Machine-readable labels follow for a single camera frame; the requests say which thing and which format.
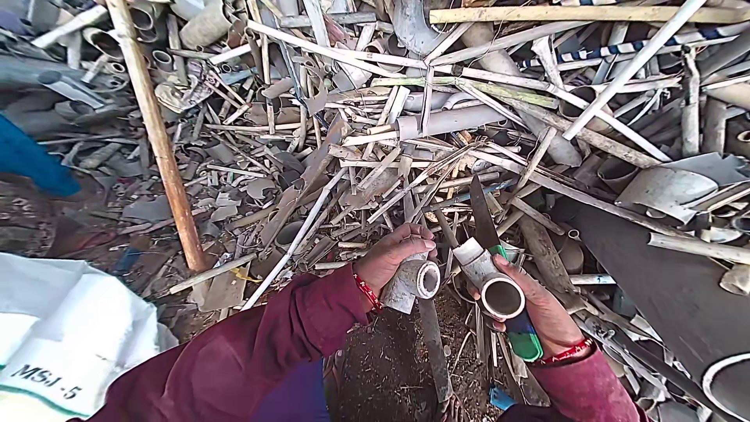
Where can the person's left hand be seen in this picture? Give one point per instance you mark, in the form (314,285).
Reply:
(378,258)

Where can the long yellowish wooden strip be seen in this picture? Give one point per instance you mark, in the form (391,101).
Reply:
(574,14)

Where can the blue cylindrical object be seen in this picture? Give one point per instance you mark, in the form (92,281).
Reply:
(32,155)

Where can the person's left thumb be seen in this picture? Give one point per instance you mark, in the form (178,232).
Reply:
(415,246)

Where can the person's right fingers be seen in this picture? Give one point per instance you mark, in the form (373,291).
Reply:
(498,326)

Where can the yellow-green strip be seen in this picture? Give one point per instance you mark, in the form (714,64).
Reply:
(498,90)

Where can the person's right thumb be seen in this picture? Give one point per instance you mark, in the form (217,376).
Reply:
(511,268)

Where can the large dark grey pipe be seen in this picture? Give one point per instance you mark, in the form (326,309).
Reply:
(662,281)

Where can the long brown wooden pole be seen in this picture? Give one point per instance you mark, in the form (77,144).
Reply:
(153,129)

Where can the narrow grey pointed strip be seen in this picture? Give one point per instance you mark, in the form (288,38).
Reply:
(446,230)

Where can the person's right forearm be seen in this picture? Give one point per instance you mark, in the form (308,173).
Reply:
(592,390)

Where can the grey elbow fitting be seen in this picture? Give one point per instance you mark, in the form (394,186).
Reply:
(481,272)

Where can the person's right hand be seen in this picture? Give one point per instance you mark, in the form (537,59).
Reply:
(548,316)

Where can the thin pale slanting pipe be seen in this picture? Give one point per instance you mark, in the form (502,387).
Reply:
(296,241)

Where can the white woven sack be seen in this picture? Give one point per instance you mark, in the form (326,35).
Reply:
(76,328)

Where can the blue plastic scrap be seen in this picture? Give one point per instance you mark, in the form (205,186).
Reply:
(501,398)

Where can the long flat grey strip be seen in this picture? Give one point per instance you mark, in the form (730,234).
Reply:
(434,351)

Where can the person's left fingers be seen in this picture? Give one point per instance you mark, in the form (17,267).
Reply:
(410,230)

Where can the person's left forearm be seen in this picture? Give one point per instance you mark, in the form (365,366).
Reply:
(252,351)

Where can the grey tee pipe fitting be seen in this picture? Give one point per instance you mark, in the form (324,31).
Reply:
(406,283)

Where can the broad grey pipe piece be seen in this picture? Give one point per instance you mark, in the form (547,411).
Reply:
(457,121)

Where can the straight white square rod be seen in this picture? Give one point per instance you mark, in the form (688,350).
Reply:
(634,69)

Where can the black white striped strip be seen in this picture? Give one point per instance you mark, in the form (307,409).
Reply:
(621,51)

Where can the pile of pipe scraps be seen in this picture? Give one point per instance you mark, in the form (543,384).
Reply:
(381,176)

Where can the curved grey broken pipe shell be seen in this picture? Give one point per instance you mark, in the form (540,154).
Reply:
(665,189)

